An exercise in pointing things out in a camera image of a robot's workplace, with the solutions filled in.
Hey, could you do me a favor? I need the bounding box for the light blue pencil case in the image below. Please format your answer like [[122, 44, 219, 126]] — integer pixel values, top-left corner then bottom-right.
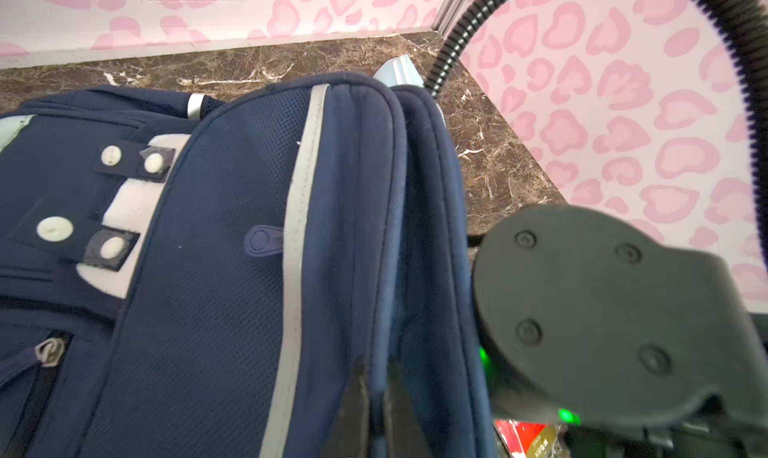
[[373, 55, 424, 87]]

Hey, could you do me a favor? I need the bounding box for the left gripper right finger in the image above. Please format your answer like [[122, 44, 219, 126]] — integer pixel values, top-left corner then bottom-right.
[[383, 361, 432, 458]]

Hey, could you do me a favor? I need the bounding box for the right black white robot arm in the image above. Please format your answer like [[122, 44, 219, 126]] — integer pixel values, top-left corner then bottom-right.
[[468, 204, 767, 457]]

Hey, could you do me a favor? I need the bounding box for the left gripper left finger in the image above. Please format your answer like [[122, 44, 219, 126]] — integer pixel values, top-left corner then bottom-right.
[[320, 357, 370, 458]]

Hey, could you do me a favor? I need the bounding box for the red rectangular box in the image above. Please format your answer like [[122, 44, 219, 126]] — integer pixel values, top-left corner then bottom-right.
[[494, 420, 558, 458]]

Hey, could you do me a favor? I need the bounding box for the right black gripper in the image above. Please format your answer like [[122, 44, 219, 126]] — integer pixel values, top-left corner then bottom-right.
[[472, 205, 767, 434]]

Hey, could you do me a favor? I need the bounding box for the navy blue student backpack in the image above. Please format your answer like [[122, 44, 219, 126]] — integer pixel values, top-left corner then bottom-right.
[[1, 73, 496, 457]]

